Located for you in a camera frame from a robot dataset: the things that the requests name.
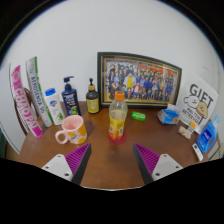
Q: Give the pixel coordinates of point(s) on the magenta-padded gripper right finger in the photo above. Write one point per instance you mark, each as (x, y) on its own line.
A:
(155, 165)

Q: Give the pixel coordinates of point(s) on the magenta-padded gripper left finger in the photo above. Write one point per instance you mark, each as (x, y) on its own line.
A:
(68, 165)

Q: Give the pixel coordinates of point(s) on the orange juice bottle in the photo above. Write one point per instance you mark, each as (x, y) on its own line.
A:
(117, 123)

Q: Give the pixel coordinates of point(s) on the pink mug with orange prints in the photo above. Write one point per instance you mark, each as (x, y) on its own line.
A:
(76, 131)

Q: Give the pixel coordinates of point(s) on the small beige snack packet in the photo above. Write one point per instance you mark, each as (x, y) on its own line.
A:
(184, 132)

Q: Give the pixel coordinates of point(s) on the blue tissue pack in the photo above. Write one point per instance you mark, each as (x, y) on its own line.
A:
(168, 116)

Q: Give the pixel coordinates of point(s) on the green soap bar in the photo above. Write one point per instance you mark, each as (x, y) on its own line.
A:
(138, 116)

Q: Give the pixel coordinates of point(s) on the small white orange box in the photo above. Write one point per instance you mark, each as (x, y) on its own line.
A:
(192, 126)

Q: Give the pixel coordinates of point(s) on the blue detergent bottle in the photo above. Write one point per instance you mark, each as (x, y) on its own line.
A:
(206, 138)

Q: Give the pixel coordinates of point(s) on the white bottle with blue cap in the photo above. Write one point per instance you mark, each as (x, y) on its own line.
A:
(55, 108)

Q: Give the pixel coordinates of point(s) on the dark blue pump bottle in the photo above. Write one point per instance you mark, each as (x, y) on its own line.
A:
(70, 101)

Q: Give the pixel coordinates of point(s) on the white radiator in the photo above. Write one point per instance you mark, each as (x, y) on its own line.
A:
(218, 151)

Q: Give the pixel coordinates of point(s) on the brown pump bottle yellow label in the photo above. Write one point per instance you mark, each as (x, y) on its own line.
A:
(92, 103)

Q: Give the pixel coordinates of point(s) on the white paper gift bag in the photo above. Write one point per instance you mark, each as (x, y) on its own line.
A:
(198, 100)

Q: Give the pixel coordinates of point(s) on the long pink wrap box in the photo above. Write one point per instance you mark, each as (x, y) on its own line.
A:
(25, 100)

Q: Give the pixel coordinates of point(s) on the long white green wrap box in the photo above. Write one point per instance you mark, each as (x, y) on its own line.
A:
(38, 90)

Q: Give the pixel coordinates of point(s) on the white refrigerator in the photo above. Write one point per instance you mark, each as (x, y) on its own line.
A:
(6, 110)

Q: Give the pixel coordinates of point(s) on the framed group photo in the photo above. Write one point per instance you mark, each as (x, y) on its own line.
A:
(140, 80)

